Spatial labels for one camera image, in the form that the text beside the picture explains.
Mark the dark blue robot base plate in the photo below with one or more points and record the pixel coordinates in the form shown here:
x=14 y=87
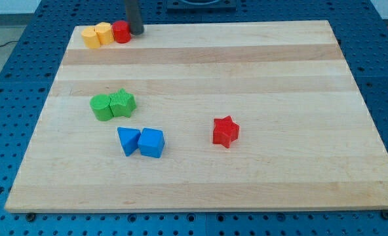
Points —
x=179 y=5

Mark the light wooden board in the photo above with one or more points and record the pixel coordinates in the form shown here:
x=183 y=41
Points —
x=306 y=141

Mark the red cylinder block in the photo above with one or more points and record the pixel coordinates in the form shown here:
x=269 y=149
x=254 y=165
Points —
x=121 y=31

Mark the green star block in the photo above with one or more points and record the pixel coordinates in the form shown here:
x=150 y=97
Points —
x=122 y=103

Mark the red star block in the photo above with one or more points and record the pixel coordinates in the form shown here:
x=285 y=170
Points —
x=225 y=131

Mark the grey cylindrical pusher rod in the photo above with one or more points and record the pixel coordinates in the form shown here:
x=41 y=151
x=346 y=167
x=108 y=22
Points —
x=134 y=16

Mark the green cylinder block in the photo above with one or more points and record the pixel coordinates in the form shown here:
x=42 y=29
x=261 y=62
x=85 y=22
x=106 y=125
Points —
x=100 y=106

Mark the yellow hexagon block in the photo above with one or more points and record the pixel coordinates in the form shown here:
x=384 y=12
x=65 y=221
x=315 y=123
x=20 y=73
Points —
x=104 y=33

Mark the blue cube block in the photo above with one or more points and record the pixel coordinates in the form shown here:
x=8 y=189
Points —
x=151 y=142

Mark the blue triangle block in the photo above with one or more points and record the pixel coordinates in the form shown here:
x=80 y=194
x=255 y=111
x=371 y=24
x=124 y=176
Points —
x=129 y=139

